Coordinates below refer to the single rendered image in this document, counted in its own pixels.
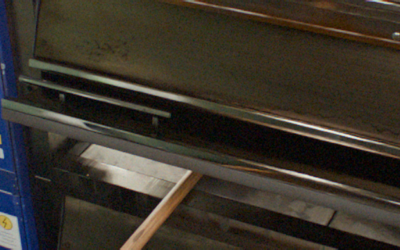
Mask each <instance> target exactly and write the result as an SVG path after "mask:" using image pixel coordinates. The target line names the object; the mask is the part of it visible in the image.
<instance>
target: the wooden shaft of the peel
mask: <svg viewBox="0 0 400 250"><path fill-rule="evenodd" d="M202 176H203V174H200V173H196V172H194V171H191V170H188V172H187V173H186V174H185V175H184V176H183V178H182V179H181V180H180V181H179V182H178V183H177V184H176V185H175V186H174V188H173V189H172V190H171V191H170V193H169V194H168V195H167V196H166V197H165V198H164V199H163V200H162V201H161V203H160V204H159V206H157V207H156V208H155V209H154V211H153V212H152V213H151V214H150V215H149V217H148V218H146V219H145V220H144V223H143V224H142V225H141V226H140V227H139V229H137V230H136V231H135V232H134V234H133V235H132V236H131V237H130V239H129V240H128V241H126V243H125V244H124V246H123V247H122V248H121V249H120V250H140V249H141V248H142V247H143V246H144V245H145V244H146V243H147V241H148V240H149V239H150V238H151V236H152V235H153V234H154V233H155V231H156V230H157V229H159V227H160V226H161V225H162V224H163V222H164V221H165V220H166V219H167V217H169V216H170V215H171V213H172V211H173V210H174V209H175V207H177V206H178V205H179V203H180V202H181V201H182V200H183V198H184V197H185V196H186V194H188V193H189V192H190V190H191V189H192V188H193V187H194V185H195V184H196V183H197V181H199V179H200V178H201V177H202Z"/></svg>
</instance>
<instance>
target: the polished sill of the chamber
mask: <svg viewBox="0 0 400 250"><path fill-rule="evenodd" d="M53 175H54V181H57V182H60V183H62V184H64V185H69V186H72V187H75V188H80V189H82V190H87V191H90V192H94V193H95V194H100V195H102V196H105V197H110V198H113V199H117V200H120V201H125V203H129V204H133V205H135V206H140V207H143V208H147V209H151V210H154V209H155V208H156V207H157V206H159V204H160V203H161V201H162V200H163V199H164V198H165V197H166V196H167V195H168V194H169V193H170V191H171V190H172V189H173V188H174V186H175V185H176V184H174V183H170V182H169V181H164V180H161V179H159V178H154V177H150V176H145V175H143V174H137V173H135V172H132V171H130V170H126V169H122V168H118V167H113V166H111V165H106V164H103V163H102V162H97V161H94V160H90V159H87V158H82V157H79V156H74V155H71V154H66V155H65V156H64V157H63V158H62V159H61V160H60V161H59V162H58V164H56V165H55V166H54V167H53ZM171 216H173V217H178V218H181V219H185V220H188V221H191V222H193V223H195V224H200V225H204V226H208V227H211V228H215V229H219V230H221V231H226V233H231V234H234V235H239V236H241V237H244V238H249V239H252V240H256V241H259V242H261V243H264V244H269V245H272V246H274V247H279V248H282V249H286V250H400V247H398V246H395V244H390V243H387V242H382V241H379V240H374V239H371V238H368V237H363V236H361V235H356V234H355V233H350V232H347V231H343V230H339V229H336V228H331V227H328V226H324V225H321V224H316V223H315V222H311V221H307V220H304V219H300V218H296V217H292V216H289V215H284V214H281V213H278V212H276V211H273V210H268V209H264V208H260V207H257V206H252V205H249V204H245V203H241V201H236V200H233V199H229V198H225V197H221V196H217V195H214V194H210V193H206V192H203V191H201V190H196V189H193V188H192V189H191V190H190V192H189V193H188V194H186V196H185V197H184V198H183V200H182V201H181V202H180V203H179V205H178V206H177V207H175V209H174V210H173V211H172V213H171Z"/></svg>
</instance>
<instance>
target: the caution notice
mask: <svg viewBox="0 0 400 250"><path fill-rule="evenodd" d="M0 245H3V247H7V248H9V249H14V250H22V248H21V242H20V237H19V228H18V222H17V218H16V217H13V216H10V215H8V214H6V213H4V212H0Z"/></svg>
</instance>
